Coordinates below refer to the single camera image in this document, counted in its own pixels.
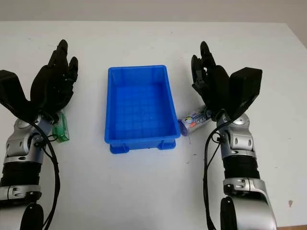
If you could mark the purple printed gum bottle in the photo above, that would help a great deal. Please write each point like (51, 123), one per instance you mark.
(192, 121)

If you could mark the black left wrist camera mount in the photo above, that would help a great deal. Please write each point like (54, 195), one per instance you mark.
(12, 91)

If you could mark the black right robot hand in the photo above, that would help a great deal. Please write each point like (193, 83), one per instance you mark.
(216, 83)

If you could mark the green rectangular box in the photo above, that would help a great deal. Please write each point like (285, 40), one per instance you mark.
(61, 130)

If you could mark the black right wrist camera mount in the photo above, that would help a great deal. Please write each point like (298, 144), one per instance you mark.
(245, 88)

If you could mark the blue plastic tray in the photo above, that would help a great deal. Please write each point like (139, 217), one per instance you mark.
(141, 107)

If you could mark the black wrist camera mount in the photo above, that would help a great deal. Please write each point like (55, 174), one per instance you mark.
(12, 91)
(245, 88)

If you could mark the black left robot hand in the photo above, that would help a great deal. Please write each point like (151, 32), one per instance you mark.
(51, 83)

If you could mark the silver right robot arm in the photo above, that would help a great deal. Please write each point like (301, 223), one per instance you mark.
(242, 155)

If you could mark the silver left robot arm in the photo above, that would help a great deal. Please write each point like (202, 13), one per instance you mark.
(21, 153)

